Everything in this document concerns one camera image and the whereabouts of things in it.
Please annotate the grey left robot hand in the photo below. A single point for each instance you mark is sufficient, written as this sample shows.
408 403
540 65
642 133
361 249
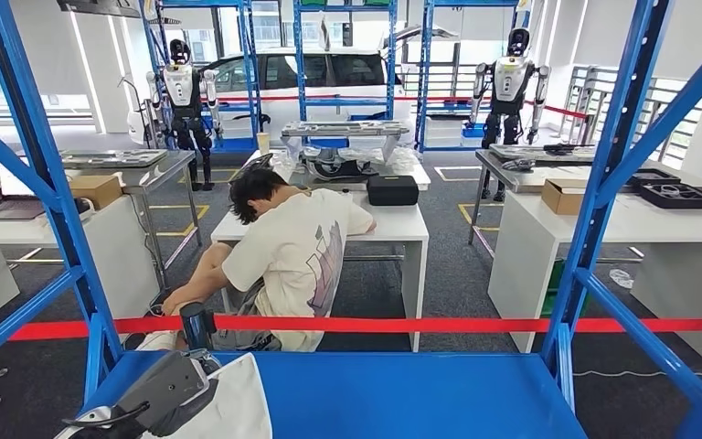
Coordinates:
166 385

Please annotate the white curved plastic part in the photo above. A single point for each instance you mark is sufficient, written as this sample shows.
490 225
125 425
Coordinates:
239 406

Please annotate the blue steel shelf rack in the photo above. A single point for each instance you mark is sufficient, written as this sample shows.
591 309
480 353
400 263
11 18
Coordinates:
387 394

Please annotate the black car trim part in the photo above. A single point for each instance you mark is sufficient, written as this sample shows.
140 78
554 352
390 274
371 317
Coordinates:
339 168

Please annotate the long white desk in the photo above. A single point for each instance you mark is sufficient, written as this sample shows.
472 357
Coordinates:
121 254
526 266

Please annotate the seated person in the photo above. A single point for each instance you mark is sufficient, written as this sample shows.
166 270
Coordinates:
296 254

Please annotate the black white headset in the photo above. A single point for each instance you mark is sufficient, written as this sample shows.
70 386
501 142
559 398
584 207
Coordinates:
86 209

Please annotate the brown cardboard box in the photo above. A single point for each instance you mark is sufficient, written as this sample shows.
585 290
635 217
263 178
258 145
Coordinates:
560 197
96 191

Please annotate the flat grey fixture plate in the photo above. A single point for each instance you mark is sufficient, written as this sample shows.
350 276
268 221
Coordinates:
539 154
115 159

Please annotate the open laptop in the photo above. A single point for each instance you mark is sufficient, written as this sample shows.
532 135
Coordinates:
12 209

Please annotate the black keyboard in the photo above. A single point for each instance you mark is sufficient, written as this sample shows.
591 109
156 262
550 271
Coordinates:
254 166

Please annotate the paper cup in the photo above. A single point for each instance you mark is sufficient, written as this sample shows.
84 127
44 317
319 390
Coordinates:
264 143

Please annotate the small white desk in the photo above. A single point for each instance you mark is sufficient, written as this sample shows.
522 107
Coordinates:
402 224

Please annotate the white car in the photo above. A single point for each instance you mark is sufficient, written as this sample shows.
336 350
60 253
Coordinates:
278 118

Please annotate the black hard case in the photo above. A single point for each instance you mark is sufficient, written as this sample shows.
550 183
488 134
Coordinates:
393 190

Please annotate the black white humanoid robot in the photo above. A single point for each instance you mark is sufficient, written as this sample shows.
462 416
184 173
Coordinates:
181 85
509 79

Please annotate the grey fixture tray on stand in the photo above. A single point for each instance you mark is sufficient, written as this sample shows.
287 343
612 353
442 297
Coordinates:
345 128

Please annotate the tall blue storage rack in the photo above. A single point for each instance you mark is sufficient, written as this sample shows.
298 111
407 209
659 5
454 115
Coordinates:
253 72
299 60
425 72

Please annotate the white table with plastic wrap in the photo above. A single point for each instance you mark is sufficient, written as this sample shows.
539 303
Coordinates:
414 174

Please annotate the ceiling mounted grey panel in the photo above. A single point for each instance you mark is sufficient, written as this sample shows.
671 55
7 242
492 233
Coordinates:
99 7

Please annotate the green plastic crate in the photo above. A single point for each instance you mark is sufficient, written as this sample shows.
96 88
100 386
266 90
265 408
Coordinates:
548 288

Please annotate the blue plastic bin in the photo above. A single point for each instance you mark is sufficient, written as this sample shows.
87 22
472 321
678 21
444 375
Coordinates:
474 130

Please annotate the grey spare robot hand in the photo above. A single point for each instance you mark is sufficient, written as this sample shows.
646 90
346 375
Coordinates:
518 165

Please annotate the black handheld tool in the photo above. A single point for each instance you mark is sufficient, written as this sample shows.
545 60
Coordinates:
566 147

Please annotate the clear plastic bag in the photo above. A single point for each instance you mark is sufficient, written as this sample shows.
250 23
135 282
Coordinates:
620 279

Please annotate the black foam tray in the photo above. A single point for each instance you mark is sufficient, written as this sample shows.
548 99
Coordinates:
651 178
675 197

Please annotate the white metal railing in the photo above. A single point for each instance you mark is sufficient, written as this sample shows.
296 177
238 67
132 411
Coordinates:
660 115

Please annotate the black chrome barrier post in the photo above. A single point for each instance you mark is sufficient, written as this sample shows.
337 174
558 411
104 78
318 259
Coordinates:
196 324

